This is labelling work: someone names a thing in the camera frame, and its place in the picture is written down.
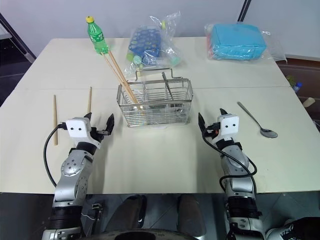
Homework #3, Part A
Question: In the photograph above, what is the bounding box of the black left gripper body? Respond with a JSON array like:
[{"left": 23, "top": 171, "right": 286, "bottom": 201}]
[{"left": 89, "top": 126, "right": 108, "bottom": 144}]

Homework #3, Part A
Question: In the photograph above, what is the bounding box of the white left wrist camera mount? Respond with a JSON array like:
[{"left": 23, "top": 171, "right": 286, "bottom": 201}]
[{"left": 64, "top": 117, "right": 102, "bottom": 151}]

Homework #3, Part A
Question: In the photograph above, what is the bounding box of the cyan rectangular block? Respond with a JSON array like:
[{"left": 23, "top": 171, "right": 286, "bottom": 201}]
[{"left": 210, "top": 23, "right": 268, "bottom": 61}]

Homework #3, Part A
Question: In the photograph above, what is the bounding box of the black tripod leg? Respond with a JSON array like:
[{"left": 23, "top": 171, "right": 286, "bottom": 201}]
[{"left": 235, "top": 0, "right": 252, "bottom": 24}]

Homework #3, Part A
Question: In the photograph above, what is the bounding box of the steel wire cutlery basket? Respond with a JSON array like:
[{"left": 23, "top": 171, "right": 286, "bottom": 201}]
[{"left": 116, "top": 67, "right": 196, "bottom": 129}]

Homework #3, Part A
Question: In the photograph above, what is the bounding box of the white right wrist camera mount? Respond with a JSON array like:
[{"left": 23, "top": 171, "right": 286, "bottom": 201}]
[{"left": 216, "top": 113, "right": 240, "bottom": 141}]

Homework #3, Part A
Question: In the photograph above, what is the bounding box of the small tan block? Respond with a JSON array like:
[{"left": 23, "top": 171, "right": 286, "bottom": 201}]
[{"left": 303, "top": 97, "right": 316, "bottom": 109}]

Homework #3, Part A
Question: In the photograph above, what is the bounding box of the clear plastic bag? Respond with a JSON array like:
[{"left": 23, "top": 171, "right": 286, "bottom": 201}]
[{"left": 123, "top": 10, "right": 182, "bottom": 77}]

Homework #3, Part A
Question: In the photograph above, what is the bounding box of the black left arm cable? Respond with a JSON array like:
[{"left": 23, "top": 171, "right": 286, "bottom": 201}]
[{"left": 43, "top": 122, "right": 67, "bottom": 188}]

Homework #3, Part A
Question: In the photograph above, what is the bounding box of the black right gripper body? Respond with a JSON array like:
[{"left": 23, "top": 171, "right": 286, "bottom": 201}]
[{"left": 203, "top": 122, "right": 222, "bottom": 139}]

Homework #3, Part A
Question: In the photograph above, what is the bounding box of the small blue-capped bottle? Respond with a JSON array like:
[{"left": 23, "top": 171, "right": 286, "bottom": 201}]
[{"left": 293, "top": 81, "right": 304, "bottom": 95}]

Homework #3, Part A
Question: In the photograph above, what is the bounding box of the black printed object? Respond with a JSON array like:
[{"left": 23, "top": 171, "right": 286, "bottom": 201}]
[{"left": 264, "top": 216, "right": 320, "bottom": 240}]

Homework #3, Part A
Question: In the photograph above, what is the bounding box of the green plastic soda bottle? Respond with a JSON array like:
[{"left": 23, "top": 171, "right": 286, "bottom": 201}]
[{"left": 85, "top": 15, "right": 110, "bottom": 55}]

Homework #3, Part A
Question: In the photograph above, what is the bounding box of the stainless steel spoon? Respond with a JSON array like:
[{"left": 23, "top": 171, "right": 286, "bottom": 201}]
[{"left": 237, "top": 101, "right": 279, "bottom": 139}]

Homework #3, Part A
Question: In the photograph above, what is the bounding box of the blue perforated plastic rack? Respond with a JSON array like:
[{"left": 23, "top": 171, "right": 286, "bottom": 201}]
[{"left": 128, "top": 27, "right": 161, "bottom": 56}]

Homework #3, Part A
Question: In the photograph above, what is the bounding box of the metal utensil in basket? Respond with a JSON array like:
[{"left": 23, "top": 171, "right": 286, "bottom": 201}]
[{"left": 161, "top": 71, "right": 175, "bottom": 101}]

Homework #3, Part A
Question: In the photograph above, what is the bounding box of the black metal stand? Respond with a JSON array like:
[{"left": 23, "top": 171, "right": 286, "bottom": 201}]
[{"left": 0, "top": 11, "right": 37, "bottom": 64}]

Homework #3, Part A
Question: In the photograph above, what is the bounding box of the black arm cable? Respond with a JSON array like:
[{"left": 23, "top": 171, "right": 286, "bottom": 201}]
[
  {"left": 201, "top": 128, "right": 259, "bottom": 194},
  {"left": 43, "top": 122, "right": 67, "bottom": 188}
]

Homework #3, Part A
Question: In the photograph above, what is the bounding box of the bagged blue box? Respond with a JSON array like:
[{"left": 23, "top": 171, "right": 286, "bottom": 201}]
[{"left": 203, "top": 21, "right": 288, "bottom": 63}]

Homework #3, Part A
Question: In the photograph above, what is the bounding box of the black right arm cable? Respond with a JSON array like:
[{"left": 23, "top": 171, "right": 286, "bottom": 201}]
[{"left": 201, "top": 128, "right": 259, "bottom": 194}]

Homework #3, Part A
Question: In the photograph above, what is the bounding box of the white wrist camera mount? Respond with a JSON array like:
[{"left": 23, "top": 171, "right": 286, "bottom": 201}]
[
  {"left": 216, "top": 113, "right": 240, "bottom": 141},
  {"left": 64, "top": 117, "right": 102, "bottom": 151}
]

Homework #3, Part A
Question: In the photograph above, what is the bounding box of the wooden chopstick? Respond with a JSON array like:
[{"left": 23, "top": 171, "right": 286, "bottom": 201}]
[
  {"left": 87, "top": 86, "right": 93, "bottom": 114},
  {"left": 107, "top": 50, "right": 145, "bottom": 111},
  {"left": 100, "top": 51, "right": 139, "bottom": 111},
  {"left": 52, "top": 94, "right": 59, "bottom": 146}
]

